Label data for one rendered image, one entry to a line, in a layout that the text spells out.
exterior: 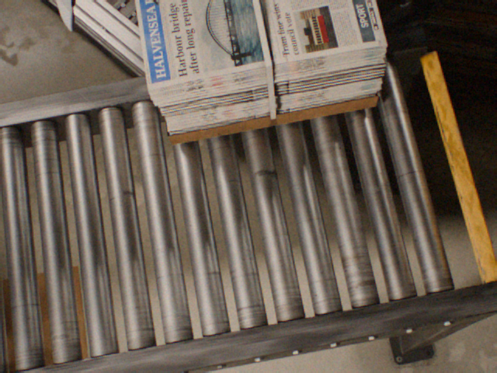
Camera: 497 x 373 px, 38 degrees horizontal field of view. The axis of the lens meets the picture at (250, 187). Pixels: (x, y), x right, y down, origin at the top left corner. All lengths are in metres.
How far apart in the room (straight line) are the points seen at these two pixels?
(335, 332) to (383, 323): 0.08
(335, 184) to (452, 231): 0.89
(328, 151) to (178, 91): 0.32
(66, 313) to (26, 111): 0.39
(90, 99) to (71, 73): 0.97
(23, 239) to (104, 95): 0.30
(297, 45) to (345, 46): 0.07
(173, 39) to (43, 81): 1.27
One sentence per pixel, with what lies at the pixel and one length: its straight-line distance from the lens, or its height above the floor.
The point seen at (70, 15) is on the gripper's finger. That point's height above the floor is 1.25.
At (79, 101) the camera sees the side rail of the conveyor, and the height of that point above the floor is 0.80.
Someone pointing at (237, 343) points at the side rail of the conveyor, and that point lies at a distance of 1.24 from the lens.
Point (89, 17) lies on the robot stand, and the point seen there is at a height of 0.21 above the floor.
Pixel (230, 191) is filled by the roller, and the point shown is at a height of 0.80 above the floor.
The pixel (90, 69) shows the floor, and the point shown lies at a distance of 2.35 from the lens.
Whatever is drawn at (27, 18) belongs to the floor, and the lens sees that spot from 2.51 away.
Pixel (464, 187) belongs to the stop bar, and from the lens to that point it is 1.30.
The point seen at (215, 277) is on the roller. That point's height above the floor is 0.79.
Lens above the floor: 2.03
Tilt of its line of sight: 73 degrees down
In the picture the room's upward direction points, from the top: 11 degrees counter-clockwise
